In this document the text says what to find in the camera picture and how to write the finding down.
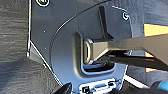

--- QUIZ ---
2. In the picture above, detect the black torso strut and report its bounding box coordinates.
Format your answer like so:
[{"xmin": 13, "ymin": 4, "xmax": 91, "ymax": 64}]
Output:
[{"xmin": 105, "ymin": 53, "xmax": 168, "ymax": 73}]

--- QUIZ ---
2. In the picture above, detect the round base bolt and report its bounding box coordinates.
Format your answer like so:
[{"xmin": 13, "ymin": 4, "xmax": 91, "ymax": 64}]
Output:
[
  {"xmin": 121, "ymin": 11, "xmax": 131, "ymax": 21},
  {"xmin": 35, "ymin": 0, "xmax": 50, "ymax": 8}
]

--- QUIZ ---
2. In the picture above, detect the thin black base cable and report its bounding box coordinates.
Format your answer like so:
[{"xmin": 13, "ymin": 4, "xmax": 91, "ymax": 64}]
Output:
[{"xmin": 49, "ymin": 0, "xmax": 113, "ymax": 73}]

